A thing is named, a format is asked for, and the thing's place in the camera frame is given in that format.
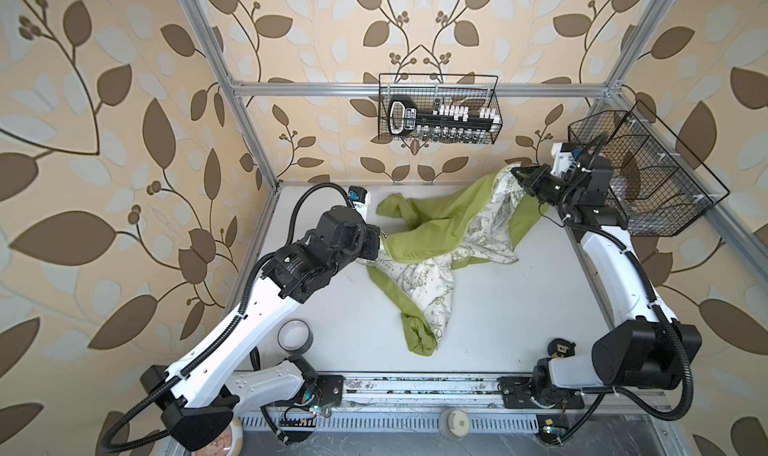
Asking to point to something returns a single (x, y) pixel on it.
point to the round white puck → (454, 423)
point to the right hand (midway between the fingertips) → (514, 170)
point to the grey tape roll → (295, 336)
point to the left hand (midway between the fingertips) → (378, 226)
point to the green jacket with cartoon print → (478, 220)
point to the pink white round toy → (228, 442)
